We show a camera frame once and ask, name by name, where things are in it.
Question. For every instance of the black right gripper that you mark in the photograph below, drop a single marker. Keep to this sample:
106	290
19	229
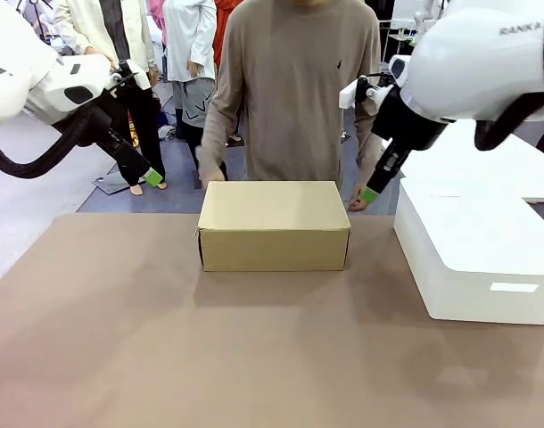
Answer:
406	127

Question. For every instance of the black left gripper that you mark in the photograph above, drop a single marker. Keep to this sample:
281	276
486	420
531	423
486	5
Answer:
103	127

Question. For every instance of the cardboard shoe box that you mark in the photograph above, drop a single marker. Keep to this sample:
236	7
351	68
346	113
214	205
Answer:
272	232

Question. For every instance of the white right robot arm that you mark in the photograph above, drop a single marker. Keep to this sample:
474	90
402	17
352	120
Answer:
477	58

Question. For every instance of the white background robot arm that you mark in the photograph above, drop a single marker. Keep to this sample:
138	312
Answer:
419	22

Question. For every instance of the person's left forearm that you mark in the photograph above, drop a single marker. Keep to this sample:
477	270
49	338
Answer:
368	147

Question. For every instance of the person's right forearm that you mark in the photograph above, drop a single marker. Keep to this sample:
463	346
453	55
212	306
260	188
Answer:
218	125

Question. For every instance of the person's left hand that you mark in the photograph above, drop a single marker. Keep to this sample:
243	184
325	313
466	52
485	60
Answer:
360	200

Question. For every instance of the person's right hand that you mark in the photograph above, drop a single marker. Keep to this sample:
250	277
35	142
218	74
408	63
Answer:
209	167

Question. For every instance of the dark board on floor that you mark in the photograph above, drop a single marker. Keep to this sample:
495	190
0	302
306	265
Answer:
113	183

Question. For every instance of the grey clothes pile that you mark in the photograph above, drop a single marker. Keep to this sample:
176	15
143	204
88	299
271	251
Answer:
167	133

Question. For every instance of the white plastic storage bin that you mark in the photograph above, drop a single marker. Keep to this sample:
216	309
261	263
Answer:
477	258

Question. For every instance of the person in beige sweater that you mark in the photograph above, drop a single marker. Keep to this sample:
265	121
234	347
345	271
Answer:
294	89

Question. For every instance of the bystander in black trousers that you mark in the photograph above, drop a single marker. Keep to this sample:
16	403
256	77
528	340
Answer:
98	35

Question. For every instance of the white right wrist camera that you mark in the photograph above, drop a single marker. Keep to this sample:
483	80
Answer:
352	96

